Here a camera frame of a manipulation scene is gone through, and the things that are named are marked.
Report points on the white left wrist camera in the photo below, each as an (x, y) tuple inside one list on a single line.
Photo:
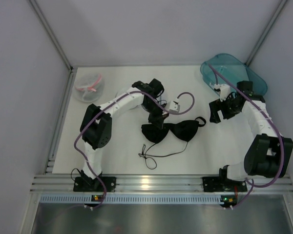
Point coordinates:
[(173, 107)]

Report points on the white slotted cable duct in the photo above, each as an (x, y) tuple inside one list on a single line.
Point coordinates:
[(137, 199)]

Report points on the aluminium front rail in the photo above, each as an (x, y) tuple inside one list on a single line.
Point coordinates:
[(185, 184)]

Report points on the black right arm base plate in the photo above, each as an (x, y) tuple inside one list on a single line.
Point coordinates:
[(212, 184)]

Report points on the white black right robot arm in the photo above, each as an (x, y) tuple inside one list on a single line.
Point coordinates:
[(269, 152)]

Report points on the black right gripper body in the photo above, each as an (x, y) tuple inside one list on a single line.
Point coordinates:
[(217, 111)]

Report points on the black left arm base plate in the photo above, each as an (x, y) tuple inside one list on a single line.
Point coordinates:
[(86, 184)]

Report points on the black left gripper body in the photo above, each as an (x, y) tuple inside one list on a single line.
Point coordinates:
[(156, 118)]

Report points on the left aluminium corner post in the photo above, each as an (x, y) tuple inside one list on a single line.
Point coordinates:
[(50, 33)]

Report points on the right aluminium corner post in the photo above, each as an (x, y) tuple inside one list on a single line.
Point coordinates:
[(277, 12)]

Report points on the teal plastic tray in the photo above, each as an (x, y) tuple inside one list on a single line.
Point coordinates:
[(233, 70)]

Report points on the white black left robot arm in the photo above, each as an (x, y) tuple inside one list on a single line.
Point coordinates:
[(96, 127)]

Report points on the blue-trimmed white mesh laundry bag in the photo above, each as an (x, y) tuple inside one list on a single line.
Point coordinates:
[(125, 92)]

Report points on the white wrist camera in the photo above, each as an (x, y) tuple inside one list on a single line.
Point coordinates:
[(223, 90), (173, 107)]

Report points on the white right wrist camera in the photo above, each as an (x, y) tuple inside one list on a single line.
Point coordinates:
[(223, 90)]

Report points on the aluminium corner post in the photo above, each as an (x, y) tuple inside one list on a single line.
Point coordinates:
[(50, 33), (277, 12)]

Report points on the black bra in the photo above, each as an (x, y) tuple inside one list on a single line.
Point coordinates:
[(184, 130)]

